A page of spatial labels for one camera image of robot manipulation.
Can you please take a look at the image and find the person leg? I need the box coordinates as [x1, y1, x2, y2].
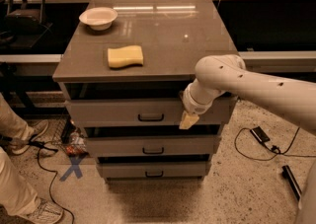
[0, 148, 40, 216]
[0, 94, 35, 140]

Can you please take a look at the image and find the grey drawer cabinet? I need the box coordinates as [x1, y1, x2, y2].
[52, 0, 249, 183]

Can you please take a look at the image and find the grey drawer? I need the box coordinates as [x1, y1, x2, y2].
[87, 135, 221, 157]
[64, 96, 239, 127]
[96, 162, 210, 180]

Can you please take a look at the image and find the grey bottom drawer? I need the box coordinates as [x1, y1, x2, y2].
[96, 162, 210, 180]

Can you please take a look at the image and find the white sneaker far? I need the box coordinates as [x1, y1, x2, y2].
[10, 119, 49, 155]

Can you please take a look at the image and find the person leg near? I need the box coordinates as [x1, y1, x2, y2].
[0, 148, 40, 216]

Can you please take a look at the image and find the black metal bar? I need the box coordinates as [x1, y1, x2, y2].
[282, 165, 301, 200]

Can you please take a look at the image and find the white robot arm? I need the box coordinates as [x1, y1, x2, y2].
[180, 54, 316, 135]

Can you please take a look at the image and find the black floor cable right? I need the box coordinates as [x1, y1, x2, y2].
[234, 126, 316, 162]

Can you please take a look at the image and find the yellow sponge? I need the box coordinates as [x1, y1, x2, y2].
[108, 45, 144, 68]

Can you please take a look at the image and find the person leg far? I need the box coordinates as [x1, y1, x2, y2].
[0, 94, 35, 140]

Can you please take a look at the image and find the black floor cable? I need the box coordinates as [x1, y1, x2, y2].
[234, 126, 316, 162]
[29, 140, 76, 224]

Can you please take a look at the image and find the grey top drawer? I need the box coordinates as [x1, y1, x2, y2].
[64, 96, 239, 127]

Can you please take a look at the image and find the blue tape cross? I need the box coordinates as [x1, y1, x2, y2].
[60, 155, 85, 182]

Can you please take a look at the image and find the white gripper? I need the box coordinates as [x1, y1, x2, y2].
[179, 83, 210, 129]

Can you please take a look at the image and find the grey middle drawer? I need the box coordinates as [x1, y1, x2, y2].
[87, 135, 221, 157]

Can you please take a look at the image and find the white bowl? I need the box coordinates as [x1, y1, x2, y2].
[79, 7, 118, 31]

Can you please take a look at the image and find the black floor cable left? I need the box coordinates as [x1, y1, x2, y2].
[29, 140, 76, 224]

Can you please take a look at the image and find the white sneaker near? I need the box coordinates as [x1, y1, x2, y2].
[22, 198, 63, 224]

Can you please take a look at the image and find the white sneaker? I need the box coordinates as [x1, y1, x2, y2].
[22, 198, 63, 224]
[10, 119, 49, 155]

